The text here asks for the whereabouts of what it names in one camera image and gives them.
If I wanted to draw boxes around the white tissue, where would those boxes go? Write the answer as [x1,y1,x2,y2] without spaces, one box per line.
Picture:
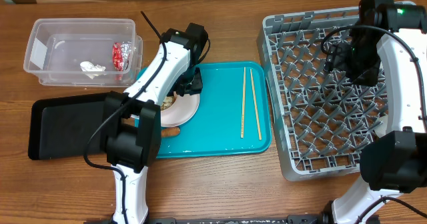
[80,61,106,79]

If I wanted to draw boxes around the teal serving tray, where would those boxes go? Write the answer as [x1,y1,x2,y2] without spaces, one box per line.
[157,61,272,159]

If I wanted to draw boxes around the clear plastic bin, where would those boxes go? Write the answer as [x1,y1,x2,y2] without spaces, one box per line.
[23,18,143,87]

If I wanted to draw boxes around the left wooden chopstick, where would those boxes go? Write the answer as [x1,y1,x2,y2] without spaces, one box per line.
[240,67,246,139]

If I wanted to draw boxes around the grey dishwasher rack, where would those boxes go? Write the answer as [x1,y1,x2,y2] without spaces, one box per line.
[258,6,388,181]

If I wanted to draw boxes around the orange carrot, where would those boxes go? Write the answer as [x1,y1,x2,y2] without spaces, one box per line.
[161,127,180,138]

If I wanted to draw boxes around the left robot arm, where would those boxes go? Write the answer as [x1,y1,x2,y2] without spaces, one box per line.
[100,23,210,223]

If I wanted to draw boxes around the pink plate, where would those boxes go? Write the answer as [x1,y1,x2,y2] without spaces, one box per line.
[161,93,200,127]

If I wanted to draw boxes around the wooden chopstick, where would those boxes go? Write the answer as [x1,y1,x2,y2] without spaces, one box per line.
[240,67,246,139]
[250,69,262,141]

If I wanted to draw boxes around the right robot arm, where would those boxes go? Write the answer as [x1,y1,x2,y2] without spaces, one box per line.
[319,0,426,223]

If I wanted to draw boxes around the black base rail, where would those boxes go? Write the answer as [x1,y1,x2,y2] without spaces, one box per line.
[147,215,320,224]

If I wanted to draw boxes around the right wooden chopstick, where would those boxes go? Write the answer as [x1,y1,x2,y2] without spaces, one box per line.
[250,69,262,141]

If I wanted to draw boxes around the black tray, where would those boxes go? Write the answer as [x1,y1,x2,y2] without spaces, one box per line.
[28,93,107,160]

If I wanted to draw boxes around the red foil wrapper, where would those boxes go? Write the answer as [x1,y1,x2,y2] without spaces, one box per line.
[112,41,132,71]

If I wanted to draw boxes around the rice and food scraps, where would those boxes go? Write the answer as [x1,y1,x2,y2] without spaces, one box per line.
[161,96,176,111]

